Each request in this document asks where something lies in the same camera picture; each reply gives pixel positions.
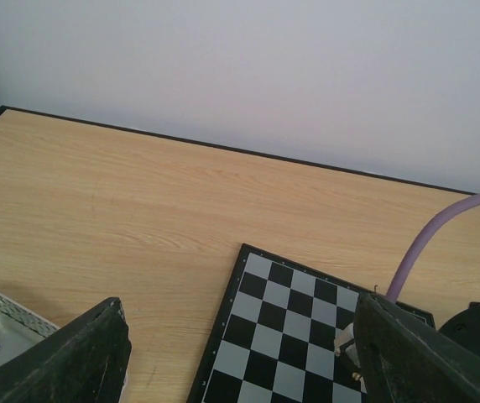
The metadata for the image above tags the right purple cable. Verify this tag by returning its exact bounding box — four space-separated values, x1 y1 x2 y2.
385 188 480 303

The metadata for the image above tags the black and grey chessboard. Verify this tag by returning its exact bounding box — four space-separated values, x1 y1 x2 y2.
187 243 436 403

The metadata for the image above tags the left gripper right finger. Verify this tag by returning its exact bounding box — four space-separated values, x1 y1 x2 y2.
354 294 480 402

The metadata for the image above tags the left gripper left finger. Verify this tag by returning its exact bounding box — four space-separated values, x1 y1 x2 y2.
0 297 132 402

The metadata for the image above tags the left metal tray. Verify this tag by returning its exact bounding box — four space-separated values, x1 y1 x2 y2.
0 293 60 366

